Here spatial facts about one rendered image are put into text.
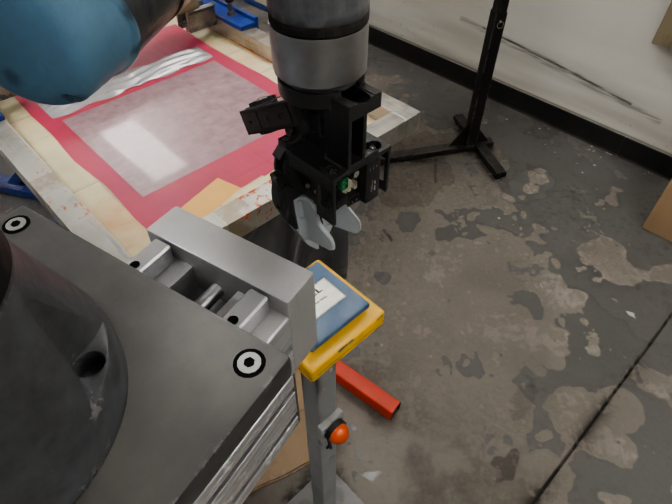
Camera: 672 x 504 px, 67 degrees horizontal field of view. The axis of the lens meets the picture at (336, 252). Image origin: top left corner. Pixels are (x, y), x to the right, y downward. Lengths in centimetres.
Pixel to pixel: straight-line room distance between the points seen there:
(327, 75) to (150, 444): 27
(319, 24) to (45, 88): 18
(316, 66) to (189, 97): 72
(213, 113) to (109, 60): 75
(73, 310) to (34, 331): 3
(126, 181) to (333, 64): 58
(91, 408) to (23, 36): 17
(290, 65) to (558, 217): 204
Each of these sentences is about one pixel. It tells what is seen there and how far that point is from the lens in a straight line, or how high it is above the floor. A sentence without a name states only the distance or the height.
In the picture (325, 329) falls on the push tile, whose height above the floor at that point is 97.
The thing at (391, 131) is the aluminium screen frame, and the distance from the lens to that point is 91.
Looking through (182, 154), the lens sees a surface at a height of 96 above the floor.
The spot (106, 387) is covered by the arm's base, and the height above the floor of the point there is 128.
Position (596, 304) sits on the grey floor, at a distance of 209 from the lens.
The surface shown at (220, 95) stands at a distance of 109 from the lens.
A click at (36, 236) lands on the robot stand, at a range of 37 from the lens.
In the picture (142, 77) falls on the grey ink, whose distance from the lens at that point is 119.
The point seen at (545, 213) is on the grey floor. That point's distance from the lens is 237.
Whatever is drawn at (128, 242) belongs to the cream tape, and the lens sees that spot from 80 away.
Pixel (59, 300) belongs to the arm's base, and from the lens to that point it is 25.
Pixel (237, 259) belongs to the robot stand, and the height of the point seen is 121.
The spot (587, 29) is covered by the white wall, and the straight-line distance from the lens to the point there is 272.
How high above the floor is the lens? 149
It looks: 47 degrees down
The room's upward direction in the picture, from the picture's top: straight up
